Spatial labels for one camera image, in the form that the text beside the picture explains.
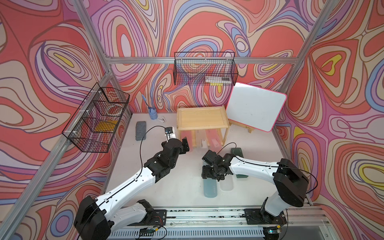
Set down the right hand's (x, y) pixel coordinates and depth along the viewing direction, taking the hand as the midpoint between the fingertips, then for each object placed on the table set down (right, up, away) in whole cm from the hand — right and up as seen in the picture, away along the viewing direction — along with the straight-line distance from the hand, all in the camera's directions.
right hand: (209, 179), depth 84 cm
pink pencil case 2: (+5, +20, +15) cm, 26 cm away
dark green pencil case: (+21, +13, +15) cm, 28 cm away
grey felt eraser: (-47, +27, +22) cm, 59 cm away
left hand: (-15, +24, -6) cm, 29 cm away
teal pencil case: (0, -3, -4) cm, 5 cm away
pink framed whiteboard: (+32, +43, +15) cm, 56 cm away
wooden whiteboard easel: (+32, +28, +22) cm, 48 cm away
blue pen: (-47, +51, +31) cm, 76 cm away
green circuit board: (-32, -20, -13) cm, 40 cm away
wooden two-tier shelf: (-3, +35, +5) cm, 36 cm away
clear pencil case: (-4, +21, +15) cm, 26 cm away
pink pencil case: (-13, +25, +20) cm, 35 cm away
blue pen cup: (-40, +40, +28) cm, 63 cm away
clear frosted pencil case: (+10, -3, 0) cm, 11 cm away
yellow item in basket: (-52, +30, -12) cm, 61 cm away
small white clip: (-33, +35, +30) cm, 57 cm away
